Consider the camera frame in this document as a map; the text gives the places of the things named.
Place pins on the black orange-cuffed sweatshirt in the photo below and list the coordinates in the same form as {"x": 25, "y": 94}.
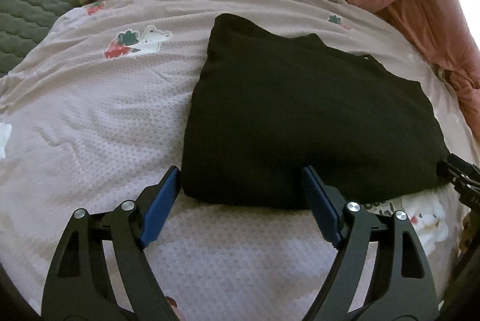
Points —
{"x": 266, "y": 107}

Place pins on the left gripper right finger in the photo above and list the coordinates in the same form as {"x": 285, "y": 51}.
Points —
{"x": 402, "y": 284}

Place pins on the grey bear-print blanket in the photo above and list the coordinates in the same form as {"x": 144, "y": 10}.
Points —
{"x": 97, "y": 112}

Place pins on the left hand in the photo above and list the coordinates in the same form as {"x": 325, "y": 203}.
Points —
{"x": 175, "y": 308}

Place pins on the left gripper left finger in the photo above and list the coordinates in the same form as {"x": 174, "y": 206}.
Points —
{"x": 78, "y": 285}

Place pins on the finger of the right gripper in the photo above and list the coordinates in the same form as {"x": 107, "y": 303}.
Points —
{"x": 464, "y": 177}

